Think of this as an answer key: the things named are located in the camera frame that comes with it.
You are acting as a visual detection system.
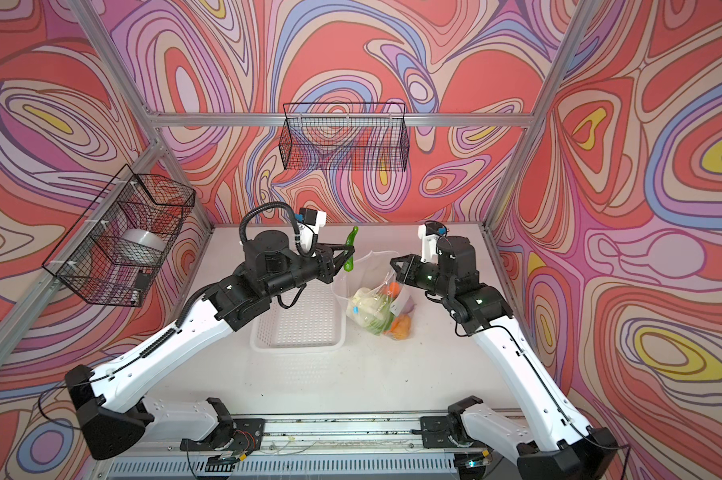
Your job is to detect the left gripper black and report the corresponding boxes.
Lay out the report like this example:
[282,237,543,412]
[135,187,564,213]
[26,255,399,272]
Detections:
[260,244,355,303]

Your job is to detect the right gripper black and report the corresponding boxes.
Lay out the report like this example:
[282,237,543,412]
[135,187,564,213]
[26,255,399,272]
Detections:
[390,253,454,298]

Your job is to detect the green toy pepper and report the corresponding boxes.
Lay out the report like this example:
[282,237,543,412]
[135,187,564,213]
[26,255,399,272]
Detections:
[343,226,359,272]

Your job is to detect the clear zip top bag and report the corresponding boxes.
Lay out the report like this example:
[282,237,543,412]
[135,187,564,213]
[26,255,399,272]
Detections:
[332,250,416,341]

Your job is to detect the green toy lettuce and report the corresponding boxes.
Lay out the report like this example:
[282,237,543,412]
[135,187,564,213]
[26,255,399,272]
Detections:
[346,287,394,335]

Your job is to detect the tan toy potato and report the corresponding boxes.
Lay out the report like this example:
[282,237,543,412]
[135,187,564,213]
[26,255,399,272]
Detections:
[387,314,412,341]

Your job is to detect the white plastic perforated basket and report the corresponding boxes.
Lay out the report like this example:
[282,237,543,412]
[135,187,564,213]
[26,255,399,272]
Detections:
[250,282,346,354]

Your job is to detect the orange toy carrot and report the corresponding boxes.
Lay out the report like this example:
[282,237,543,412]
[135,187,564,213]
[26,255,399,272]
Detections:
[383,282,402,299]

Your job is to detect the purple toy onion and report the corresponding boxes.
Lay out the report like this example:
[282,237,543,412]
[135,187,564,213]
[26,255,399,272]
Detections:
[391,298,415,316]

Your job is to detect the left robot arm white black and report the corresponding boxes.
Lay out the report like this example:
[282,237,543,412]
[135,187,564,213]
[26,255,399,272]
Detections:
[65,230,355,460]

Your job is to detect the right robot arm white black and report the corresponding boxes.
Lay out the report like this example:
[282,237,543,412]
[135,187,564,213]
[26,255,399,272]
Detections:
[390,235,624,479]

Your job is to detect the small black device in basket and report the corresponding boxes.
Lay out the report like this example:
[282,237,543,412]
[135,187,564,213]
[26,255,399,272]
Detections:
[133,270,151,296]

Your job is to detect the white roll in basket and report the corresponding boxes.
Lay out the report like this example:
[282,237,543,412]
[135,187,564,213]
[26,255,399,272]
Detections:
[116,228,166,266]

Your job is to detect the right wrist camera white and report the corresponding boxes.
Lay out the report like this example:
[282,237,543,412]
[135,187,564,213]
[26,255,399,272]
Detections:
[418,220,448,263]

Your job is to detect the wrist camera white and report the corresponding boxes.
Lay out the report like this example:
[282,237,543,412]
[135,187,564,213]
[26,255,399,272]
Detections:
[295,207,327,250]
[418,220,448,263]

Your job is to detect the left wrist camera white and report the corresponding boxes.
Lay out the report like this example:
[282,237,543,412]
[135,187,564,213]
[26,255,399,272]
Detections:
[295,207,327,250]

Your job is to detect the black wire basket back wall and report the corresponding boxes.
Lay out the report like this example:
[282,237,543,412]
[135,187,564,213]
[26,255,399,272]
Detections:
[278,101,410,172]

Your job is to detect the black wire basket wall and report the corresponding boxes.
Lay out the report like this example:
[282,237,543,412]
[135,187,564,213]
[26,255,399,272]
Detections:
[278,101,410,172]
[42,166,196,308]

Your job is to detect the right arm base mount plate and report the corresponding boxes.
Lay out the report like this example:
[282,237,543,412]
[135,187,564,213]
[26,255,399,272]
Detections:
[419,413,500,452]

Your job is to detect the aluminium front rail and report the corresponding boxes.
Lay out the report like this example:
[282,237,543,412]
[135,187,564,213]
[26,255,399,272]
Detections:
[83,411,519,479]

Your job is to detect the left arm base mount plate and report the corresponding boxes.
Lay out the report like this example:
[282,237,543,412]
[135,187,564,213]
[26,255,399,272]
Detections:
[180,418,266,454]

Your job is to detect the black wire basket left wall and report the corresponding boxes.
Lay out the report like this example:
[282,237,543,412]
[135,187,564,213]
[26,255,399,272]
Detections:
[42,166,196,308]

